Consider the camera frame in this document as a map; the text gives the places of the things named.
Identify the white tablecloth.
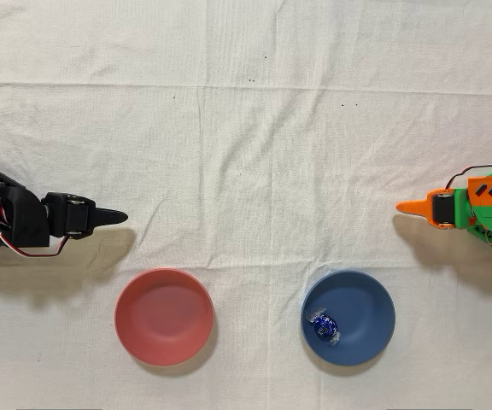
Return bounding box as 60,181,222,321
0,0,492,410

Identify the blue candy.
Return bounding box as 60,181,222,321
305,305,342,348

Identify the black arm servo cable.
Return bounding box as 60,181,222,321
0,220,70,258

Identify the pink bowl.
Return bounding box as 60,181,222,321
114,267,215,367

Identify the blue bowl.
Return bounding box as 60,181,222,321
300,269,396,367

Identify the orange arm servo cable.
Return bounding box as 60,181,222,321
444,165,492,189

